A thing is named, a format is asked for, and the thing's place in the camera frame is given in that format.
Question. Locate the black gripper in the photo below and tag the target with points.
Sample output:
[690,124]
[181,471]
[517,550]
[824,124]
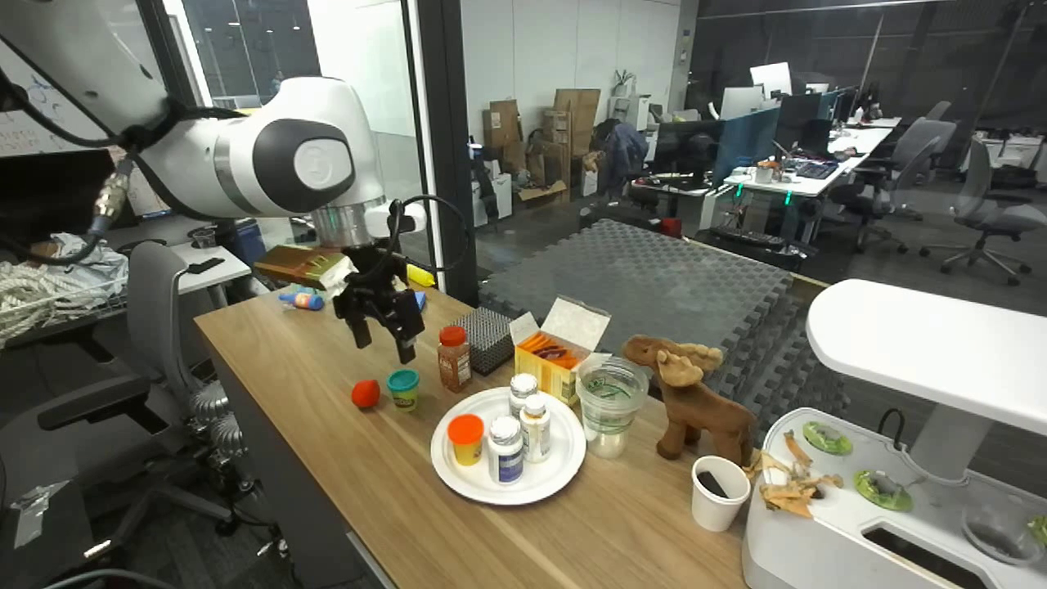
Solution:
[378,287]

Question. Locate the teal lid play dough tub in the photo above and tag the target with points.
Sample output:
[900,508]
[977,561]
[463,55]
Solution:
[403,386]

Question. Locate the red lid play dough tub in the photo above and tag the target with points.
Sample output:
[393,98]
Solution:
[367,393]

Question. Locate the orange lid spice jar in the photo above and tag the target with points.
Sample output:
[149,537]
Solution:
[456,358]

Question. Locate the orange lid play dough tub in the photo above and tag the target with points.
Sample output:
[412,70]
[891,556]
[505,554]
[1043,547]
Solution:
[466,441]

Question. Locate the white pill bottle tan label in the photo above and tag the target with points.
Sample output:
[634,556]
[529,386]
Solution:
[534,427]

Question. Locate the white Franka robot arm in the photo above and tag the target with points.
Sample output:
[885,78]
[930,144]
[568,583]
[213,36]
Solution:
[264,152]

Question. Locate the white round plate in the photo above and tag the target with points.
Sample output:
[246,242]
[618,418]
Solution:
[545,476]

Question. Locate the yellow sponge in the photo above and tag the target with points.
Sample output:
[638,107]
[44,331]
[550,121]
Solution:
[419,277]

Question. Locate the light blue plastic toy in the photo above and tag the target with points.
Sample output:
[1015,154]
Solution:
[301,297]

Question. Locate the open orange cardboard box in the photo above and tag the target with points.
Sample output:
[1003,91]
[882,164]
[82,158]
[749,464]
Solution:
[560,349]

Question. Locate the grey office chair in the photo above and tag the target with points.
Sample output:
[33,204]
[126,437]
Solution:
[165,328]
[1000,208]

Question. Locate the clear plastic tumbler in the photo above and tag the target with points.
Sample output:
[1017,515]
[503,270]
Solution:
[607,443]

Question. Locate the grey foam floor mat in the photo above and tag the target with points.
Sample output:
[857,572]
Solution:
[656,283]

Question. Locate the seated person blue jacket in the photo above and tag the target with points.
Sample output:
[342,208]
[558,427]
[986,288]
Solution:
[624,150]

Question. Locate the brown moose plush toy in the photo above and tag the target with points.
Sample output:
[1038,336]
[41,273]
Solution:
[698,409]

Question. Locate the small white paper cup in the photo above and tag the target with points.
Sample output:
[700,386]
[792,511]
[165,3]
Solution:
[722,491]

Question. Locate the whiteboard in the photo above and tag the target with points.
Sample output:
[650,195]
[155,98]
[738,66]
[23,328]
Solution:
[44,118]

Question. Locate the blue desk partition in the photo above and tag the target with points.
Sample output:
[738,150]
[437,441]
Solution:
[746,142]

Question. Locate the white office desk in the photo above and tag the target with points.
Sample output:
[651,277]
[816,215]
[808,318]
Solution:
[814,164]

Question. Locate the white monitor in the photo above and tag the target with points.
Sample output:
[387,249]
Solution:
[770,78]

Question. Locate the dark office chair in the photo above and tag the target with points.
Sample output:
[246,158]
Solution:
[895,164]

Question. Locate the white hydroponic planter with lamp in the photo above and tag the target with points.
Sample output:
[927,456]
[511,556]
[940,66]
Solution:
[927,511]

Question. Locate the yellow brown wrist camera mount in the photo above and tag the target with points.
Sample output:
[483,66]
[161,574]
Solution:
[305,266]

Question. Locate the black window post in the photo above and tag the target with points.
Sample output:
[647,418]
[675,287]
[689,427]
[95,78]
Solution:
[445,132]

